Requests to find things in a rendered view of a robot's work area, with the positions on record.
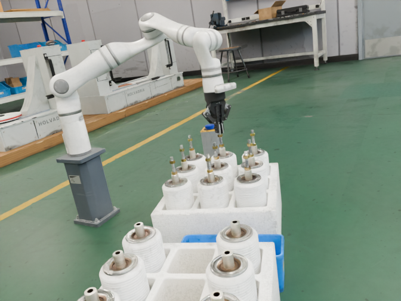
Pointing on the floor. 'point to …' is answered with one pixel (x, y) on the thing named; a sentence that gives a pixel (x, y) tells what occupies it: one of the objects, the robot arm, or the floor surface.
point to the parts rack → (43, 31)
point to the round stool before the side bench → (234, 61)
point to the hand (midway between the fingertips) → (219, 128)
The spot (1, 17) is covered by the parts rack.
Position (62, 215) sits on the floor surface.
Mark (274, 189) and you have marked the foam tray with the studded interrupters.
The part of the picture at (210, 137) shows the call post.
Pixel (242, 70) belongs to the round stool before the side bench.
